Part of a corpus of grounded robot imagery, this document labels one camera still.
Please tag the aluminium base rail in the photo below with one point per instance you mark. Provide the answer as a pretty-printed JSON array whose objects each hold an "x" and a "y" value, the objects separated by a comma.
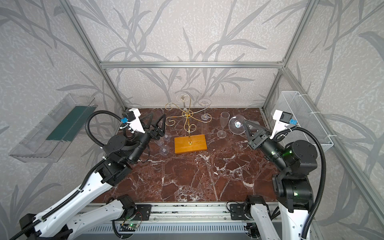
[{"x": 188, "y": 218}]

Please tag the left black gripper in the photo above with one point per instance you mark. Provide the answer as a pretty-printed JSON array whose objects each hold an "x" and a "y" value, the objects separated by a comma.
[{"x": 152, "y": 131}]

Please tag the yellow wooden rack base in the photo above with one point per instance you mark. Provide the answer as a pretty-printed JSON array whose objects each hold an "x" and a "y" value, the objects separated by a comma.
[{"x": 189, "y": 144}]

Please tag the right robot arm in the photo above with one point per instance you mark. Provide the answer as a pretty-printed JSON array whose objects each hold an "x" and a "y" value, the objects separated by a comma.
[{"x": 294, "y": 152}]

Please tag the gold wire glass rack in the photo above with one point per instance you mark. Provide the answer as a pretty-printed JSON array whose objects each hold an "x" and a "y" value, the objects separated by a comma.
[{"x": 188, "y": 116}]

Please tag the amber wine glass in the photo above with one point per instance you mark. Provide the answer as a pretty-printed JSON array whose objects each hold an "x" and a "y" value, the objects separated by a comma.
[{"x": 236, "y": 125}]

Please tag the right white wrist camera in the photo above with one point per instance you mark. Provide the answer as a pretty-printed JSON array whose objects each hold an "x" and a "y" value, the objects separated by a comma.
[{"x": 283, "y": 120}]

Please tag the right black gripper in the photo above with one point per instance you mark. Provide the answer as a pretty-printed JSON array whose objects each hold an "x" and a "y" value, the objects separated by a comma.
[{"x": 256, "y": 138}]

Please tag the clear plastic wall bin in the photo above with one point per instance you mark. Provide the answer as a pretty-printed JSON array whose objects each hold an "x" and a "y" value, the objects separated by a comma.
[{"x": 48, "y": 141}]

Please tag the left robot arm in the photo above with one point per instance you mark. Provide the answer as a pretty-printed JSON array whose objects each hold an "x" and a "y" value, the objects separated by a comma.
[{"x": 62, "y": 221}]

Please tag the aluminium frame crossbar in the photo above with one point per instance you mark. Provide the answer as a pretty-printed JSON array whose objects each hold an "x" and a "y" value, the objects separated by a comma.
[{"x": 190, "y": 65}]

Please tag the white wire mesh basket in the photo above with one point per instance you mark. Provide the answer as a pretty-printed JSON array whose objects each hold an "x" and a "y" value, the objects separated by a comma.
[{"x": 293, "y": 102}]

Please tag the green circuit board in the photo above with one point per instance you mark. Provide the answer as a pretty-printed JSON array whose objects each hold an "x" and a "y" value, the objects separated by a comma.
[{"x": 129, "y": 227}]

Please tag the clear wine glass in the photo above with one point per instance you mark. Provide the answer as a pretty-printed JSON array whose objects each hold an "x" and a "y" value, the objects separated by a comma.
[
  {"x": 184, "y": 99},
  {"x": 166, "y": 137},
  {"x": 163, "y": 148},
  {"x": 224, "y": 119},
  {"x": 205, "y": 103}
]

